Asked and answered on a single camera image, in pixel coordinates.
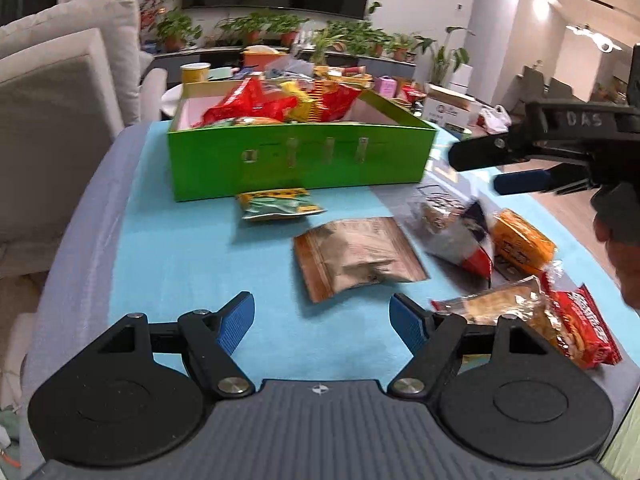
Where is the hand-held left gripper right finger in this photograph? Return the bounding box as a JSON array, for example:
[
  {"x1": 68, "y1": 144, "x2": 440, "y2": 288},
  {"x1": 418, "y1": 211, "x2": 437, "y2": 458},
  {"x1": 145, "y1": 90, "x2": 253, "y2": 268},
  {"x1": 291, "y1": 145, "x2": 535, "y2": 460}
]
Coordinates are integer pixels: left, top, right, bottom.
[{"x1": 389, "y1": 294, "x2": 546, "y2": 400}]

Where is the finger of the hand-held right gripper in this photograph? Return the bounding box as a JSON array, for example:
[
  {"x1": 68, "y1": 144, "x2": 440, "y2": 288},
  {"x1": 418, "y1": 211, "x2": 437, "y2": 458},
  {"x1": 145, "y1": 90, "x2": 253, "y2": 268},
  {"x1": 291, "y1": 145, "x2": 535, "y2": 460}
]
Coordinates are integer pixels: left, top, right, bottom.
[
  {"x1": 447, "y1": 135, "x2": 531, "y2": 172},
  {"x1": 492, "y1": 169, "x2": 553, "y2": 196}
]

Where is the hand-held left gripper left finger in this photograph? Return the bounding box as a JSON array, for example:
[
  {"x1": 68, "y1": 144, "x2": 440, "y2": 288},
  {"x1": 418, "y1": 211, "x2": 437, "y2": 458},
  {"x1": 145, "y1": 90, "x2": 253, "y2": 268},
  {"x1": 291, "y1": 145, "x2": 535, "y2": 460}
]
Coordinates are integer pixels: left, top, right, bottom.
[{"x1": 95, "y1": 291, "x2": 257, "y2": 401}]

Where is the orange cracker packet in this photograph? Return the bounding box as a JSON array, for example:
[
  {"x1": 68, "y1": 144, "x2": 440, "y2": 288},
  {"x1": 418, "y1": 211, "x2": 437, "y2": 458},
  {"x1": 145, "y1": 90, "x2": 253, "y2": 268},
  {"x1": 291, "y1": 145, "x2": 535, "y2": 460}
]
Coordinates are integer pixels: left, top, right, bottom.
[{"x1": 490, "y1": 208, "x2": 557, "y2": 276}]

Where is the clear red blue snack packet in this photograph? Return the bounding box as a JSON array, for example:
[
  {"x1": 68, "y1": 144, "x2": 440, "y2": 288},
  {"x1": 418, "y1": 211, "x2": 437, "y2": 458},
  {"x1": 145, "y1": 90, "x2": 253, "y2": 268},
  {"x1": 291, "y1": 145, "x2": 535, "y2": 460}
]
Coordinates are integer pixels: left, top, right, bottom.
[{"x1": 407, "y1": 192, "x2": 496, "y2": 281}]

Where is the brown snack packet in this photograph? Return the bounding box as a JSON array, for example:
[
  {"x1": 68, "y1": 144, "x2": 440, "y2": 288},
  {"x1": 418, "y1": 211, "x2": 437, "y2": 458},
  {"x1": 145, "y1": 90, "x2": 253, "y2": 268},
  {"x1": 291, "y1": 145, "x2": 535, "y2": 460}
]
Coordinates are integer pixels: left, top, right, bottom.
[{"x1": 292, "y1": 216, "x2": 431, "y2": 304}]

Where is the clear biscuit packet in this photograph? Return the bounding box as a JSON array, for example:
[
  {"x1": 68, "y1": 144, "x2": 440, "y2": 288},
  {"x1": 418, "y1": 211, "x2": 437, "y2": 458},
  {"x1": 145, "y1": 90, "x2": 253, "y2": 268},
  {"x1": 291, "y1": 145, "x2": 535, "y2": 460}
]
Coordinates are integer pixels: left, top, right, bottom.
[{"x1": 430, "y1": 275, "x2": 571, "y2": 361}]

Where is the green yellow snack packet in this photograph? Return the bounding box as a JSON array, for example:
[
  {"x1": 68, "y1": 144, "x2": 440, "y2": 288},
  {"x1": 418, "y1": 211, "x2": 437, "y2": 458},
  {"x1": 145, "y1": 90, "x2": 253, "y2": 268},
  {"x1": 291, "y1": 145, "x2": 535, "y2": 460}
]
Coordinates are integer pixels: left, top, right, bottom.
[{"x1": 236, "y1": 187, "x2": 327, "y2": 222}]

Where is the red yellow striped snack bag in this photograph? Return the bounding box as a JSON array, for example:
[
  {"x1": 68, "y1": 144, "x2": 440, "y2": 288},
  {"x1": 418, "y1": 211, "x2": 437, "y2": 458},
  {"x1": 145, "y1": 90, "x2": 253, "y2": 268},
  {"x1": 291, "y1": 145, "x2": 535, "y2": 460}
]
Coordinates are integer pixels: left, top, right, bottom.
[{"x1": 280, "y1": 79, "x2": 363, "y2": 123}]

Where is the red peanut snack packet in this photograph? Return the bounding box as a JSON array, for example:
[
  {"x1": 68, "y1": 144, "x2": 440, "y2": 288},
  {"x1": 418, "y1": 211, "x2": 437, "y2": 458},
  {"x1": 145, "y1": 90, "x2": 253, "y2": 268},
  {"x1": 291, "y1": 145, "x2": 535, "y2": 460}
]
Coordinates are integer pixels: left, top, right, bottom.
[{"x1": 540, "y1": 267, "x2": 623, "y2": 370}]

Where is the green cardboard box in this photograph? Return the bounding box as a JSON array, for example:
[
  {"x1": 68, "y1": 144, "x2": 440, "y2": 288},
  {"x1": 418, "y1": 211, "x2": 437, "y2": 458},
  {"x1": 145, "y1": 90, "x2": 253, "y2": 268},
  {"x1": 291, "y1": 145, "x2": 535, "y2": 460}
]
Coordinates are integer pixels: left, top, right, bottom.
[{"x1": 166, "y1": 77, "x2": 438, "y2": 203}]

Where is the person's right hand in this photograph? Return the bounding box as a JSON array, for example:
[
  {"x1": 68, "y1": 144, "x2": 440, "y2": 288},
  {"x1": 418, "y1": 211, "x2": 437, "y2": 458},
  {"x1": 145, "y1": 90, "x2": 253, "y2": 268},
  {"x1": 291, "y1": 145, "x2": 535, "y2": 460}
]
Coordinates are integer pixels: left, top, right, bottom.
[{"x1": 594, "y1": 216, "x2": 640, "y2": 311}]

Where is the white plastic bag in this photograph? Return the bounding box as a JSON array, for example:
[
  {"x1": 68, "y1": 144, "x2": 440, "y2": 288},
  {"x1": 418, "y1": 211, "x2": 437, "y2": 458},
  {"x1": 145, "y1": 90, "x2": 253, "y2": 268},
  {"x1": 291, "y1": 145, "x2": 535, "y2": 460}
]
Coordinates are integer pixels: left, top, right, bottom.
[{"x1": 477, "y1": 105, "x2": 513, "y2": 135}]

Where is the white cardboard box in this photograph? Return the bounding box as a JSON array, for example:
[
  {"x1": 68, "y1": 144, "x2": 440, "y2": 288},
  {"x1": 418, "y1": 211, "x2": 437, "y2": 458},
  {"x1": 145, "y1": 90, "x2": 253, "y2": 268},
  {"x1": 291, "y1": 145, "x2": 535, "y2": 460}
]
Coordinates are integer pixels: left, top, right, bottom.
[{"x1": 422, "y1": 84, "x2": 483, "y2": 133}]

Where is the grey dining chair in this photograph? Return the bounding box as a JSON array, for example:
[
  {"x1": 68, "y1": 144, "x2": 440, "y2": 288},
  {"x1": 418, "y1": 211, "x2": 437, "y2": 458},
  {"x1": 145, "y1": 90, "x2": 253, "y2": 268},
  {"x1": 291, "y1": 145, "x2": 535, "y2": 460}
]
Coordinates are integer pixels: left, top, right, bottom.
[{"x1": 520, "y1": 65, "x2": 573, "y2": 101}]

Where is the large leaf potted plant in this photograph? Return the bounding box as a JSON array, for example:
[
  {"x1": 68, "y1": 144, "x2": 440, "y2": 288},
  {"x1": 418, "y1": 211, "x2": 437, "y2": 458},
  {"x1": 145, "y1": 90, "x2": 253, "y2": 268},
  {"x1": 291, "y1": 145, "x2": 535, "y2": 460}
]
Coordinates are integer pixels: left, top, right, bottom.
[{"x1": 415, "y1": 26, "x2": 473, "y2": 86}]

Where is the ceiling lamp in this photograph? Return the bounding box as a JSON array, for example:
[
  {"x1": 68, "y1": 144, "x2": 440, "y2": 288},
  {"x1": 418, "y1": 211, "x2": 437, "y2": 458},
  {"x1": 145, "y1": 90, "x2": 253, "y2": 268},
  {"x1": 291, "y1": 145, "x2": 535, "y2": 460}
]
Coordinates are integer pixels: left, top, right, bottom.
[{"x1": 567, "y1": 22, "x2": 623, "y2": 53}]

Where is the green potted plant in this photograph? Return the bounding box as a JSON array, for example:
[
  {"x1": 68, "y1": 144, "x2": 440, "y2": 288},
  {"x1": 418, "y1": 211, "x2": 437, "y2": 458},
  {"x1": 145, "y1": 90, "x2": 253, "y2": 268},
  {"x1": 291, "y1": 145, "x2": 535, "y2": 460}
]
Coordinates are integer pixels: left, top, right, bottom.
[
  {"x1": 156, "y1": 10, "x2": 201, "y2": 53},
  {"x1": 345, "y1": 22, "x2": 388, "y2": 58},
  {"x1": 220, "y1": 12, "x2": 271, "y2": 46},
  {"x1": 389, "y1": 32, "x2": 416, "y2": 62}
]

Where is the plant in glass vase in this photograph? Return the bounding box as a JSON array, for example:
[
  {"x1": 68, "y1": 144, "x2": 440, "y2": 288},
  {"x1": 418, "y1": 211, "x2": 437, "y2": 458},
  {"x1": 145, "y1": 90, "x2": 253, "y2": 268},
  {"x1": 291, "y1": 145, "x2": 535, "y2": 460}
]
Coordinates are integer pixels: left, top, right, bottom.
[{"x1": 310, "y1": 27, "x2": 346, "y2": 67}]

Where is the orange box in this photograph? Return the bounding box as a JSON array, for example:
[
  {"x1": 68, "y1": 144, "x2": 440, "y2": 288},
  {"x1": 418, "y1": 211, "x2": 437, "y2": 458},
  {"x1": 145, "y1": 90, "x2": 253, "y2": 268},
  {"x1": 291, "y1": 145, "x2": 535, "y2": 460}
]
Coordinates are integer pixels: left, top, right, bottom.
[{"x1": 242, "y1": 46, "x2": 288, "y2": 68}]

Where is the yellow canister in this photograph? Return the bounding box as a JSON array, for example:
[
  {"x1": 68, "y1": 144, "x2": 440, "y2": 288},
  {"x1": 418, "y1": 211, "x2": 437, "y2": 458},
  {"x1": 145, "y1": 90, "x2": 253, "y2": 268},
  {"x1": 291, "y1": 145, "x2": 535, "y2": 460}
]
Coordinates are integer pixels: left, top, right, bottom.
[{"x1": 180, "y1": 62, "x2": 212, "y2": 85}]

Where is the grey television cabinet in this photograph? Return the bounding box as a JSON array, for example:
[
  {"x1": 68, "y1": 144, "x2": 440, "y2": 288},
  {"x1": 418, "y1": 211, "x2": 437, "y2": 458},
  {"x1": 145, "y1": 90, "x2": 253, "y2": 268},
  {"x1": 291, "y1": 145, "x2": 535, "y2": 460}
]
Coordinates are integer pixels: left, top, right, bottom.
[{"x1": 150, "y1": 46, "x2": 418, "y2": 81}]

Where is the grey sofa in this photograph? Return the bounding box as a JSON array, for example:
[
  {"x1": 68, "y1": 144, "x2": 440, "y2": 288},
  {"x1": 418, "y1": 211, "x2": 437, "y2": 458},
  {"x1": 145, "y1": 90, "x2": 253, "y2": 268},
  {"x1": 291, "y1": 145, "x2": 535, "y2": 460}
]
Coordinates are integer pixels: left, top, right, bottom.
[{"x1": 0, "y1": 0, "x2": 168, "y2": 281}]

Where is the red flower plant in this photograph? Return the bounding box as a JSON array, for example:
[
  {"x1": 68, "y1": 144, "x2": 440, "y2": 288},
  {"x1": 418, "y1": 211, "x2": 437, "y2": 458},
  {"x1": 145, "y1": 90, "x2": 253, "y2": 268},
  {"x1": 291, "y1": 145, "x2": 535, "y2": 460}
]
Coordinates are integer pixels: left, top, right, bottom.
[{"x1": 140, "y1": 0, "x2": 166, "y2": 28}]

